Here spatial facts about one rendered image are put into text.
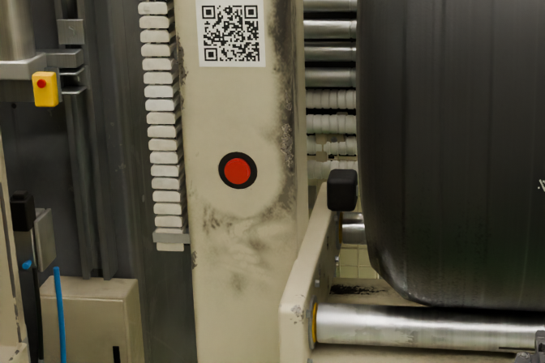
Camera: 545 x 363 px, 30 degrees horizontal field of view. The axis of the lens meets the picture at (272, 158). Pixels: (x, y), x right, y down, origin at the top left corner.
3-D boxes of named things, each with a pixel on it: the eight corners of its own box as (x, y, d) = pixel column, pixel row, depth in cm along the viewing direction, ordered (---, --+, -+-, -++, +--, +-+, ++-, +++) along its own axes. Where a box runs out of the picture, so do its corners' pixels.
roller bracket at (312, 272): (280, 386, 112) (276, 305, 108) (323, 242, 149) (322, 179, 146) (310, 387, 111) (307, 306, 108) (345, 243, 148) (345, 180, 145)
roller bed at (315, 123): (251, 183, 159) (242, -7, 150) (268, 154, 173) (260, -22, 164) (378, 186, 156) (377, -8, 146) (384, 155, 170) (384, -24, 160)
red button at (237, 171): (224, 184, 117) (223, 160, 116) (227, 179, 119) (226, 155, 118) (250, 185, 116) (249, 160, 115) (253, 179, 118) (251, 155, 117)
